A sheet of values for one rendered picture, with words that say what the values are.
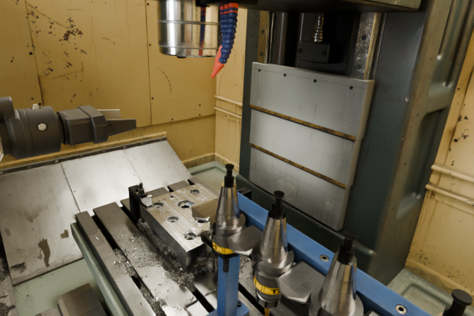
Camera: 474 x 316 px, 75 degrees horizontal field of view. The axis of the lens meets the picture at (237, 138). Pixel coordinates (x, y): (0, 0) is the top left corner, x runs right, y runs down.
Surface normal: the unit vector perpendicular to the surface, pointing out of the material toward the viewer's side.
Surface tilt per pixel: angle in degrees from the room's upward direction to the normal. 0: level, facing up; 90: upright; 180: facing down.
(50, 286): 0
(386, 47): 90
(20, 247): 24
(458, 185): 90
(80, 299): 7
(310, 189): 90
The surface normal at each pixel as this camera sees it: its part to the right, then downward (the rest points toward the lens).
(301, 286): 0.04, -0.94
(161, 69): 0.65, 0.29
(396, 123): -0.77, 0.18
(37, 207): 0.30, -0.74
